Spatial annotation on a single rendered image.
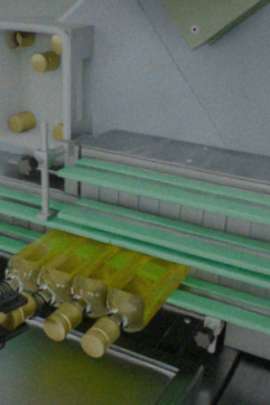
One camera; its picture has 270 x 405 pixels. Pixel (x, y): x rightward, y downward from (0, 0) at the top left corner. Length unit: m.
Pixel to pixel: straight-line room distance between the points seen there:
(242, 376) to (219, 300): 0.14
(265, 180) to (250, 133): 0.14
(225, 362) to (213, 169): 0.32
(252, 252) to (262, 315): 0.10
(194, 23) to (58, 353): 0.55
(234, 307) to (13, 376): 0.35
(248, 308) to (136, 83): 0.44
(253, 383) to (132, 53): 0.59
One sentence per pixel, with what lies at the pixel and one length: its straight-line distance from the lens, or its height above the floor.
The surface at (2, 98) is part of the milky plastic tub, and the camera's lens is 1.11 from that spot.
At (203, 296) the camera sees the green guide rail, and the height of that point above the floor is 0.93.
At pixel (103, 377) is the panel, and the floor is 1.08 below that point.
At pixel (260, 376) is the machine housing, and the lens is 0.97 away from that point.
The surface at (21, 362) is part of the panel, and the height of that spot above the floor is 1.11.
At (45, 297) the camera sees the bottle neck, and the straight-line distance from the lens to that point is 0.80.
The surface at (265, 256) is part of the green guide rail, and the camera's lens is 0.84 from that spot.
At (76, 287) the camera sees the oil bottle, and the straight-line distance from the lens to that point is 0.79.
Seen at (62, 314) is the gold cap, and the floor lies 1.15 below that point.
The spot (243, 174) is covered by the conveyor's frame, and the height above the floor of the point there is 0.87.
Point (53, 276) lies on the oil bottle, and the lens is 0.82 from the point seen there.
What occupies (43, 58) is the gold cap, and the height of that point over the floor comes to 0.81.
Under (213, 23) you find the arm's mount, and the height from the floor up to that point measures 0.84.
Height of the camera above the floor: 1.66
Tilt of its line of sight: 54 degrees down
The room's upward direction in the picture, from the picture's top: 126 degrees counter-clockwise
